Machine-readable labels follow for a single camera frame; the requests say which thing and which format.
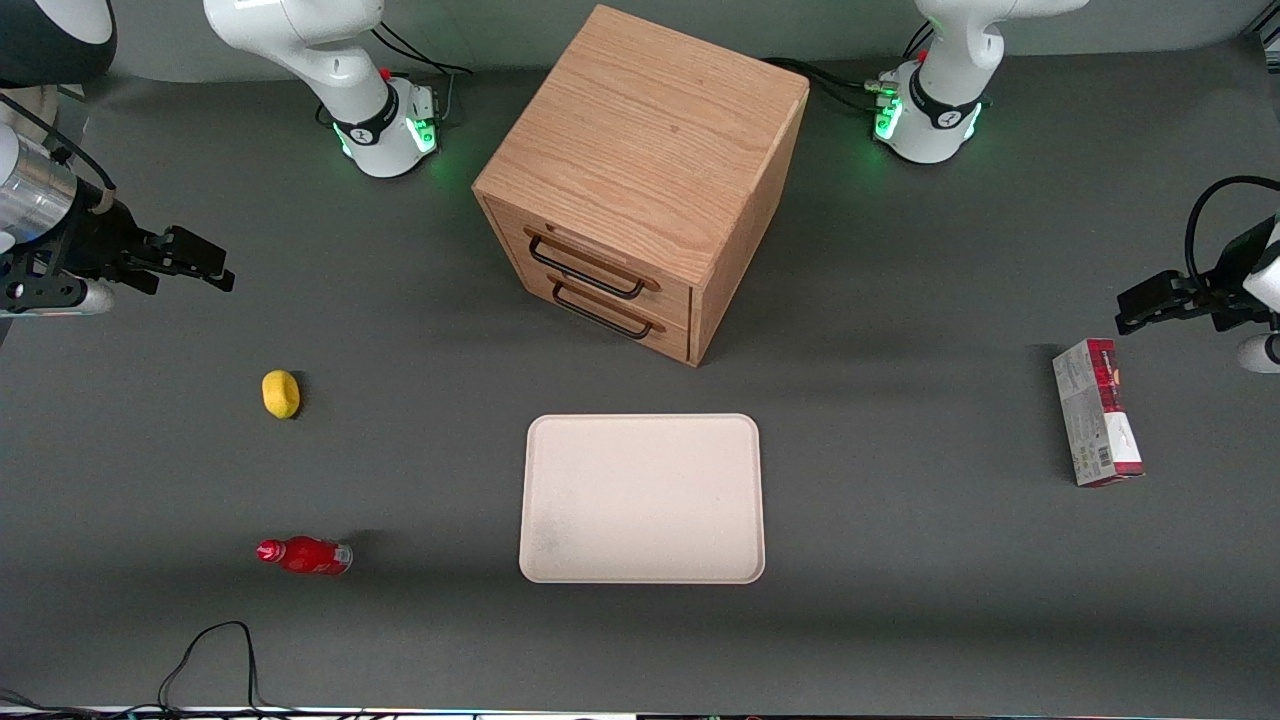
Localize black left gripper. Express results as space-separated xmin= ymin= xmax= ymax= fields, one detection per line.
xmin=1115 ymin=222 xmax=1273 ymax=337

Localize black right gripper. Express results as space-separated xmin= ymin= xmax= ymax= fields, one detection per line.
xmin=55 ymin=198 xmax=237 ymax=296

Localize red coke bottle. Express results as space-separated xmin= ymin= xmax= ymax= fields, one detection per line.
xmin=255 ymin=535 xmax=354 ymax=578

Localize beige rectangular tray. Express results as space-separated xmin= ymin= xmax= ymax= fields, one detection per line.
xmin=518 ymin=413 xmax=767 ymax=586

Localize grey and red carton box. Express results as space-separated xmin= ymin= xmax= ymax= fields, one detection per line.
xmin=1051 ymin=338 xmax=1146 ymax=489

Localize yellow lemon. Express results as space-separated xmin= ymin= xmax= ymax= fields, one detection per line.
xmin=261 ymin=369 xmax=302 ymax=421

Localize beige round stand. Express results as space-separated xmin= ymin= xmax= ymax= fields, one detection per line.
xmin=0 ymin=84 xmax=63 ymax=136

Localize wooden two-drawer cabinet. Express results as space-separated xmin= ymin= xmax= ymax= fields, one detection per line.
xmin=472 ymin=4 xmax=811 ymax=369

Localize black left wrist cable loop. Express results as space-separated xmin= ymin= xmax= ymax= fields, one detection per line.
xmin=1184 ymin=175 xmax=1280 ymax=293

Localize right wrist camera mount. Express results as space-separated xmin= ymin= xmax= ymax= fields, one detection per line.
xmin=0 ymin=252 xmax=117 ymax=319

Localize black right arm base cables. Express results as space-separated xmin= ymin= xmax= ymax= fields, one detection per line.
xmin=315 ymin=20 xmax=475 ymax=129

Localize black arm base cables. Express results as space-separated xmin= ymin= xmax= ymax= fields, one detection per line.
xmin=762 ymin=22 xmax=936 ymax=113
xmin=315 ymin=20 xmax=475 ymax=129

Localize black cable at table edge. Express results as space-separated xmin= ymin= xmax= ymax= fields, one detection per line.
xmin=0 ymin=620 xmax=401 ymax=720

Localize long black drawer handle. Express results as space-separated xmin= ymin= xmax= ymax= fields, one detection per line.
xmin=524 ymin=228 xmax=661 ymax=301

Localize black left arm base cables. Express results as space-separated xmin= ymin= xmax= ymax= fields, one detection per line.
xmin=762 ymin=22 xmax=936 ymax=113

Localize wooden drawer, long handle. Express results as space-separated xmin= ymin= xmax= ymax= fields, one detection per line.
xmin=483 ymin=197 xmax=696 ymax=323

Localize short black drawer handle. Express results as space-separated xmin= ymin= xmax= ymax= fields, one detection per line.
xmin=548 ymin=276 xmax=667 ymax=341

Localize wooden drawer, short handle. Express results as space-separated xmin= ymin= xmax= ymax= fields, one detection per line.
xmin=518 ymin=272 xmax=693 ymax=364

